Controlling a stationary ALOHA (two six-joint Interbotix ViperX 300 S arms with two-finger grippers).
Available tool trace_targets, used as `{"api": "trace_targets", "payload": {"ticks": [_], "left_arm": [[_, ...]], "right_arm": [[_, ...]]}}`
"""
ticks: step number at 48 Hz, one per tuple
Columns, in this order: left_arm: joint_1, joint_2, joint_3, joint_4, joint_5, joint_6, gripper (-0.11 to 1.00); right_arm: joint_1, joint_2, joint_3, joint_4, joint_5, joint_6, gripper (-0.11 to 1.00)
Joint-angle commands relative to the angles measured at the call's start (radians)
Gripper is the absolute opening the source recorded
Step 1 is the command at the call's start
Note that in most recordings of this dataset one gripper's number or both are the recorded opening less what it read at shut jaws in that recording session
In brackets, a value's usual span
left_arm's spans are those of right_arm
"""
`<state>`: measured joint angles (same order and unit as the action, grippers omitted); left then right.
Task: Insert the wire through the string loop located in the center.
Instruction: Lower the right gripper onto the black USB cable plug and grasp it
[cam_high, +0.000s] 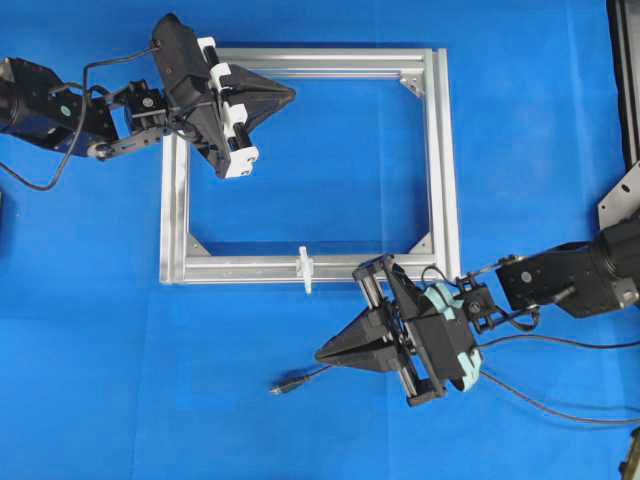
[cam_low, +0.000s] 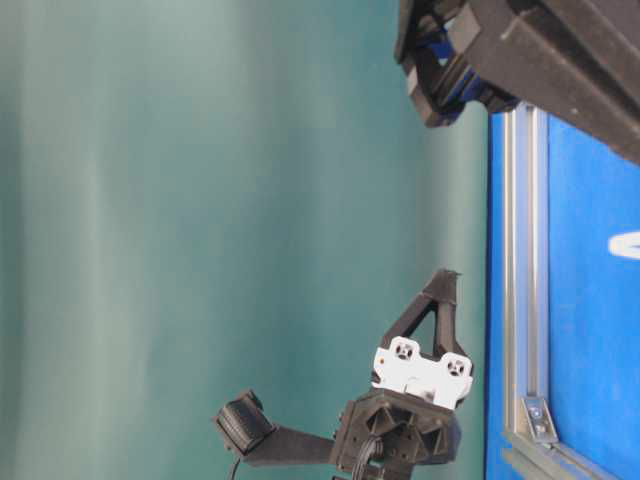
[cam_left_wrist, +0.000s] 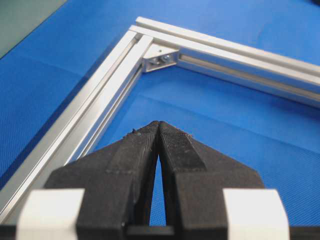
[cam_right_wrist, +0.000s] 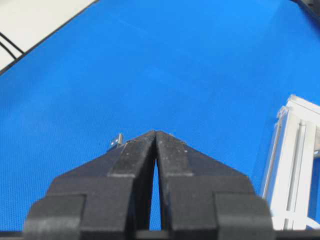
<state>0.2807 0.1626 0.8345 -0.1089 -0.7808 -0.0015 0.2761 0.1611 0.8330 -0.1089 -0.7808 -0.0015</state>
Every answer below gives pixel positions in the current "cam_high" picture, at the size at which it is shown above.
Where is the white zip tie loop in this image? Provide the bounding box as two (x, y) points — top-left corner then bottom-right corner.
(296, 246), (314, 295)

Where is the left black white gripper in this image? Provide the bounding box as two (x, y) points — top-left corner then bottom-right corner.
(151, 13), (296, 179)

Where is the aluminium extrusion frame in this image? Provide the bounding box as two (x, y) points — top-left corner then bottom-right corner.
(159, 47), (460, 285)

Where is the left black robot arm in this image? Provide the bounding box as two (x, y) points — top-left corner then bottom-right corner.
(1, 13), (296, 179)

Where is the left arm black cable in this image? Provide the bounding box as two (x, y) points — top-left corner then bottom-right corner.
(0, 42), (164, 192)

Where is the black USB cable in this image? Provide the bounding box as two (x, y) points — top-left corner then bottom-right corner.
(269, 363), (640, 426)

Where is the black rail at edge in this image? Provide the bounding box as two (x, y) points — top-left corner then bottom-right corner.
(606, 0), (639, 171)

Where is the grey metal bracket plate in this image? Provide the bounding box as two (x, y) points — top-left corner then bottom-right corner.
(597, 162), (640, 229)

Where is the right black teal gripper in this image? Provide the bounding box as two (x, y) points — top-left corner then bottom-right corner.
(314, 255), (482, 406)

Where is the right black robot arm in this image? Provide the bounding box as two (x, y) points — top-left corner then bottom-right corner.
(315, 218), (639, 406)

